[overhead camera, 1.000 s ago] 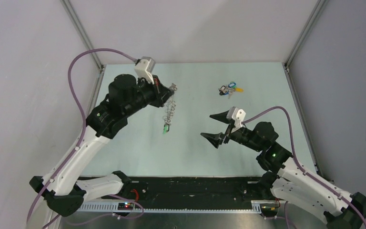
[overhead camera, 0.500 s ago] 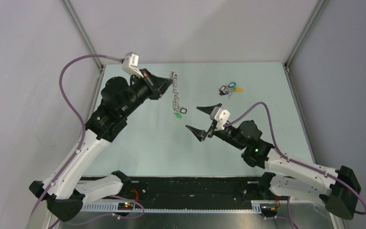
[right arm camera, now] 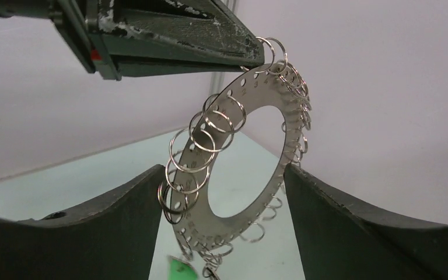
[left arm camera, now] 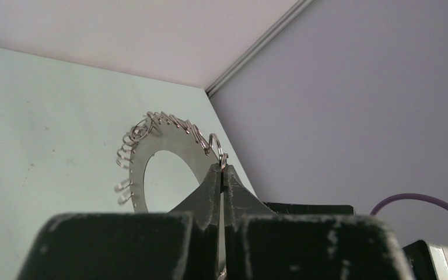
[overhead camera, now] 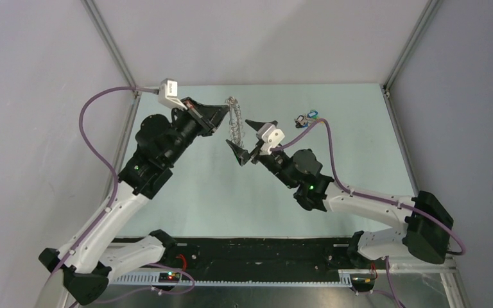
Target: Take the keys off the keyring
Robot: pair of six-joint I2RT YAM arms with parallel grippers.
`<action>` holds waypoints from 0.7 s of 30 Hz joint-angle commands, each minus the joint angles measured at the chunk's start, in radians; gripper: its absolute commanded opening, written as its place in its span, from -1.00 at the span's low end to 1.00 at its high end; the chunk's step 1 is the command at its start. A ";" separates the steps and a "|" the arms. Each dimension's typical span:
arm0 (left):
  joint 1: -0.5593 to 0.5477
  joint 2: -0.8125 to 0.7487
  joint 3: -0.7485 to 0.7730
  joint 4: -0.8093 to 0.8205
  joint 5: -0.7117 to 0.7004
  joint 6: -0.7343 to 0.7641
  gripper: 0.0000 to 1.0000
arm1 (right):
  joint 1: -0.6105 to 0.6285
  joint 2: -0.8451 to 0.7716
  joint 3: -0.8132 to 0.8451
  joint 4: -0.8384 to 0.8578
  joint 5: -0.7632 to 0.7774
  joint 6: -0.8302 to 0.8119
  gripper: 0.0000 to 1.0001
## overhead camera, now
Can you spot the aluminium frame post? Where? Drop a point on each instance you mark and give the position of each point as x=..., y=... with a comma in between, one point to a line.
x=108, y=40
x=414, y=38

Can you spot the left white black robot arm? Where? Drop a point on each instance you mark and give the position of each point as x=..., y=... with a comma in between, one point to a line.
x=87, y=268

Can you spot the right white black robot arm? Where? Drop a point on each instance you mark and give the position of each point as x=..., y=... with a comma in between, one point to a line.
x=417, y=226

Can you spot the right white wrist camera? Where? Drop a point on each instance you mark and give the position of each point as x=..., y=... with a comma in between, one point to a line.
x=271, y=136

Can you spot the white slotted cable duct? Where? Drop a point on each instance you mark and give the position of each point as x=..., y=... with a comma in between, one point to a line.
x=171, y=279

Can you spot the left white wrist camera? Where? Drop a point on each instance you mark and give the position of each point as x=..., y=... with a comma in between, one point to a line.
x=168, y=95

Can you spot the right aluminium frame post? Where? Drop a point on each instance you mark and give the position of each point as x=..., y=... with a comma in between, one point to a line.
x=414, y=38

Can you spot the metal disc with keyrings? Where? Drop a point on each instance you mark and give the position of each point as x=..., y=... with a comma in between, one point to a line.
x=235, y=121

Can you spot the blue key tag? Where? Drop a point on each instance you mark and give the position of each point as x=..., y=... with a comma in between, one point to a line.
x=313, y=114

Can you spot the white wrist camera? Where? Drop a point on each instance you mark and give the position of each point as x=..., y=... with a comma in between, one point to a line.
x=271, y=136
x=168, y=95

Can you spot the left aluminium frame post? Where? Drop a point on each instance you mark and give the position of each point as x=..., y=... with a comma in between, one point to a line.
x=108, y=40

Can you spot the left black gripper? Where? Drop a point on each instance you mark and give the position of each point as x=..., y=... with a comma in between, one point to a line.
x=207, y=117

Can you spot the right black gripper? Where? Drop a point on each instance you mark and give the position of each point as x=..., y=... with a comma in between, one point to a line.
x=242, y=155

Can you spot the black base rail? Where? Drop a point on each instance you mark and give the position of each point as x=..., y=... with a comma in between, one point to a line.
x=266, y=259

